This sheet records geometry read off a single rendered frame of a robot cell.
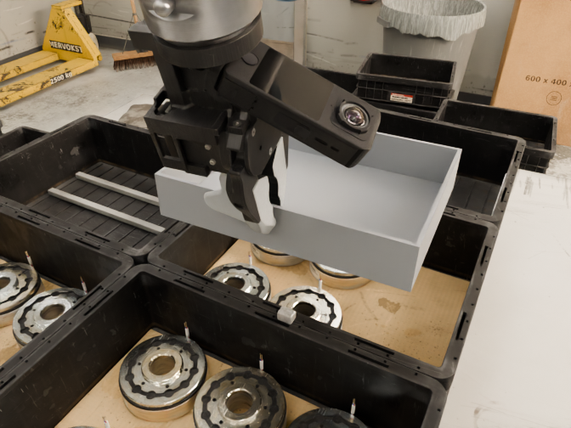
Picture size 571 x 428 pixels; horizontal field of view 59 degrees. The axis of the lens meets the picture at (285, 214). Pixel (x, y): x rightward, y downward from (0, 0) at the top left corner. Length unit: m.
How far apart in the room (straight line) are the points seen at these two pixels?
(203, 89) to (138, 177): 0.70
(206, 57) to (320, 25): 3.36
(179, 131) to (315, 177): 0.26
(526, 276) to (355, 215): 0.59
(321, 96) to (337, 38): 3.29
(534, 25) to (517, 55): 0.17
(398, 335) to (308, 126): 0.43
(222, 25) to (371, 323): 0.50
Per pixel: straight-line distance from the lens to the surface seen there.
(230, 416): 0.58
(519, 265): 1.09
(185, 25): 0.31
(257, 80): 0.34
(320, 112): 0.35
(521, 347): 0.93
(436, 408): 0.53
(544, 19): 3.23
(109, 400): 0.67
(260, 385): 0.61
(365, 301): 0.75
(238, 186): 0.37
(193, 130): 0.37
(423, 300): 0.77
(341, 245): 0.45
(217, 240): 0.79
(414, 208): 0.56
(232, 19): 0.31
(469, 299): 0.64
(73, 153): 1.08
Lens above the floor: 1.36
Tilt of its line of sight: 36 degrees down
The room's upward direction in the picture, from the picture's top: straight up
